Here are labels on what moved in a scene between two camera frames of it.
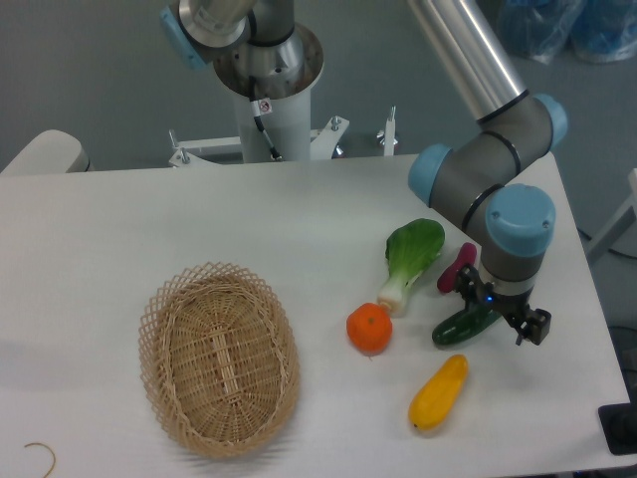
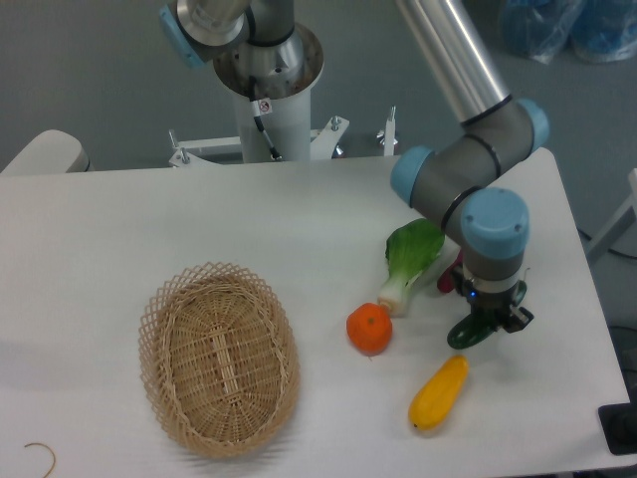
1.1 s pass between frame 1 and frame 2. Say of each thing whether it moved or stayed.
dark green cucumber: moved
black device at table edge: stayed
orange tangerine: stayed
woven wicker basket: stayed
